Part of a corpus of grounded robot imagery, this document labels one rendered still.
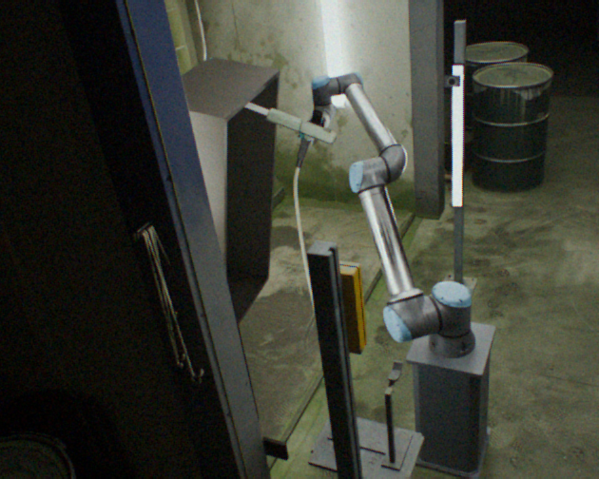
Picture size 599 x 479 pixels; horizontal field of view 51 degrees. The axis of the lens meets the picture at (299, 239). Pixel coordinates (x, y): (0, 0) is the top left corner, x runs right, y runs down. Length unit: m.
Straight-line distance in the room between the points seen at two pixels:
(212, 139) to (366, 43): 2.19
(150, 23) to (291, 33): 3.05
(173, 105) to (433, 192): 3.23
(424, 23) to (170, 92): 2.81
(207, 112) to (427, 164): 2.48
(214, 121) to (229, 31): 2.51
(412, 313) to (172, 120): 1.23
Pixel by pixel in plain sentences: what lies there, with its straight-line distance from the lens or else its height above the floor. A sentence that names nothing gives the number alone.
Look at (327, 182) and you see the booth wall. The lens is 4.99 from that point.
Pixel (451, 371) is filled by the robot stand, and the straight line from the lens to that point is 2.61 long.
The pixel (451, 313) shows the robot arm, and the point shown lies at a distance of 2.52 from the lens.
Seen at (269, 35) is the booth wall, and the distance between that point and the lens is 4.75.
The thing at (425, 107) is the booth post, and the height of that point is 0.88.
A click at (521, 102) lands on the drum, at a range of 4.87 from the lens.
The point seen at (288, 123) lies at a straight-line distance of 2.71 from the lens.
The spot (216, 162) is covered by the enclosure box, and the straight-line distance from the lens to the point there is 2.52.
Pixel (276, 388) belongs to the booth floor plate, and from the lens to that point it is 3.45.
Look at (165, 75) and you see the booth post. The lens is 1.71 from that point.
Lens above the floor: 2.42
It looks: 31 degrees down
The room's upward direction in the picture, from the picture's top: 8 degrees counter-clockwise
